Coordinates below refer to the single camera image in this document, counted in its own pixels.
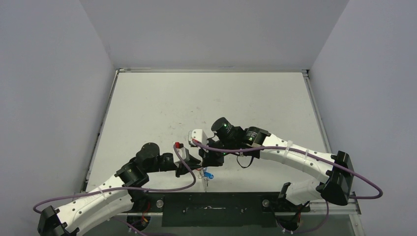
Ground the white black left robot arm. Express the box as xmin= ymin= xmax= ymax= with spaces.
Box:
xmin=37 ymin=143 xmax=202 ymax=236

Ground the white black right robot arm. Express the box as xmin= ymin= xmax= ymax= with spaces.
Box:
xmin=188 ymin=117 xmax=354 ymax=211

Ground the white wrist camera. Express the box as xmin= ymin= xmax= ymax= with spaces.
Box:
xmin=173 ymin=142 xmax=189 ymax=163
xmin=188 ymin=129 xmax=208 ymax=147

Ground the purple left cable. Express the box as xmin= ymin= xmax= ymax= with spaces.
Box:
xmin=32 ymin=145 xmax=197 ymax=236

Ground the silver metal key plate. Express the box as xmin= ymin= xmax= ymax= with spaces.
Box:
xmin=197 ymin=167 xmax=209 ymax=192

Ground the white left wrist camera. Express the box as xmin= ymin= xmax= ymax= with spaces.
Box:
xmin=173 ymin=142 xmax=189 ymax=163

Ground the blue key tag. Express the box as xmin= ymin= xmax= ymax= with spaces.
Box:
xmin=203 ymin=172 xmax=214 ymax=179

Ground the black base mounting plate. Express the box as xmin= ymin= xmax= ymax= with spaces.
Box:
xmin=127 ymin=192 xmax=310 ymax=228

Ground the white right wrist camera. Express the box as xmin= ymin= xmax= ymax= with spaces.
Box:
xmin=188 ymin=129 xmax=208 ymax=147

